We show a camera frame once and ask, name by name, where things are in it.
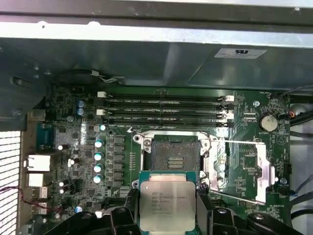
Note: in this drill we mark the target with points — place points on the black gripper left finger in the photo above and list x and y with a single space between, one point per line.
122 222

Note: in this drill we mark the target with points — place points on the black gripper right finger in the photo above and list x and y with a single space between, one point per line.
220 222

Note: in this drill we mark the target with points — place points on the silver CPU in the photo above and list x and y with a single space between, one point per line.
167 205

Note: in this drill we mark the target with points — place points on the metal socket cover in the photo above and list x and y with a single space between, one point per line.
265 173

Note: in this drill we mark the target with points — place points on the CPU socket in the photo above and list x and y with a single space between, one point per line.
173 151

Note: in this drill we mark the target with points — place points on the blue top capacitor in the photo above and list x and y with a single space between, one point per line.
102 127
98 156
97 179
97 168
98 143
80 102
80 111

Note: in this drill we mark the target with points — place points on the green motherboard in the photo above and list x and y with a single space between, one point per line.
73 137

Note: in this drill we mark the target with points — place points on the silver network port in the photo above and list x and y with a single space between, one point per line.
39 162

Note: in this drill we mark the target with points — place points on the RAM slot black latches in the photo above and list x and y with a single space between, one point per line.
166 122
166 106

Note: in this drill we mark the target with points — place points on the round coin battery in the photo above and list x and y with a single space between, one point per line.
268 122

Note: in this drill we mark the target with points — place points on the blue port connector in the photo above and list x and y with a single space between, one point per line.
46 135

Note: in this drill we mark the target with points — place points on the RAM slot white latches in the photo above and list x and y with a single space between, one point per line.
166 98
166 114

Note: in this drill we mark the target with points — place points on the black PC case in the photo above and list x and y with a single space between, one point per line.
146 61

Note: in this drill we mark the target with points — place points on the white case label sticker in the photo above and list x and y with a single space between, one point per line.
240 53

